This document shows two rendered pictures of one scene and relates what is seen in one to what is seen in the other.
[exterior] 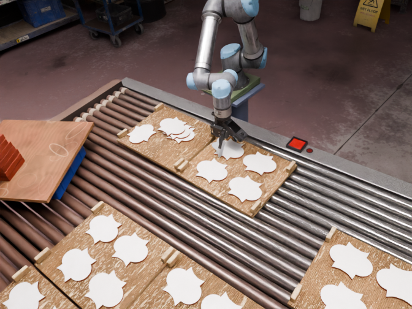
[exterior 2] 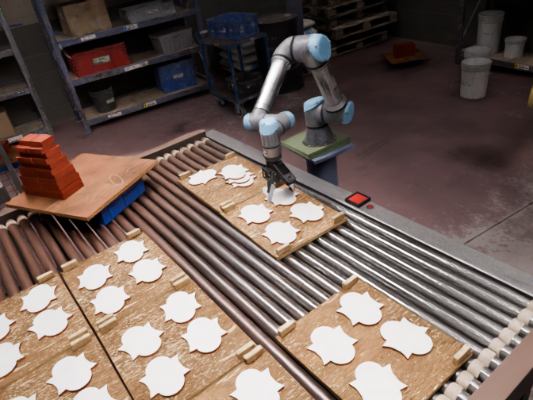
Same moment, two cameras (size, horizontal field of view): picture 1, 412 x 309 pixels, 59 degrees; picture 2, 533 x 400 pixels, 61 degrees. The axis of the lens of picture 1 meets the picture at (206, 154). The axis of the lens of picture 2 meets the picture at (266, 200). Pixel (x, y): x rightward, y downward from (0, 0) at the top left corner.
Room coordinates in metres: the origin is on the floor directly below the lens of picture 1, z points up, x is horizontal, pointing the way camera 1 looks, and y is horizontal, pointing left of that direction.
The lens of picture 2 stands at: (-0.36, -0.48, 1.98)
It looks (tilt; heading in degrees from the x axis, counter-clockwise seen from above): 32 degrees down; 15
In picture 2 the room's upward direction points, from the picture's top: 9 degrees counter-clockwise
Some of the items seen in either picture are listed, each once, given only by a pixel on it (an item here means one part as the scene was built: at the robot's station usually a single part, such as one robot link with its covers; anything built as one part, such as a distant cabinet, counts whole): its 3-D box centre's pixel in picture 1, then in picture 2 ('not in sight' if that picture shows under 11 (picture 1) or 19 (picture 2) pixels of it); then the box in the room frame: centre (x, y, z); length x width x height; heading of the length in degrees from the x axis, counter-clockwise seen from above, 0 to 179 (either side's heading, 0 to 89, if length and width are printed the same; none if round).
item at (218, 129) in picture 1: (222, 124); (274, 167); (1.27, -0.09, 1.08); 0.09 x 0.08 x 0.12; 45
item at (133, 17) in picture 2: not in sight; (147, 11); (5.26, 2.18, 1.16); 0.60 x 0.40 x 0.15; 134
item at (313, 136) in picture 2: (233, 75); (318, 131); (1.88, -0.22, 0.95); 0.15 x 0.15 x 0.10
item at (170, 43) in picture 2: not in sight; (171, 40); (5.41, 2.01, 0.76); 0.50 x 0.36 x 0.24; 137
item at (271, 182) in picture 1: (236, 170); (281, 217); (1.12, -0.13, 0.93); 0.41 x 0.35 x 0.02; 45
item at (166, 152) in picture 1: (168, 135); (228, 181); (1.42, 0.17, 0.93); 0.41 x 0.35 x 0.02; 47
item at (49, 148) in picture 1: (22, 156); (84, 182); (1.28, 0.83, 1.03); 0.50 x 0.50 x 0.02; 77
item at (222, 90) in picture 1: (221, 94); (270, 132); (1.27, -0.10, 1.24); 0.09 x 0.08 x 0.11; 158
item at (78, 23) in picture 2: not in sight; (83, 16); (4.81, 2.78, 1.26); 0.49 x 0.38 x 0.34; 138
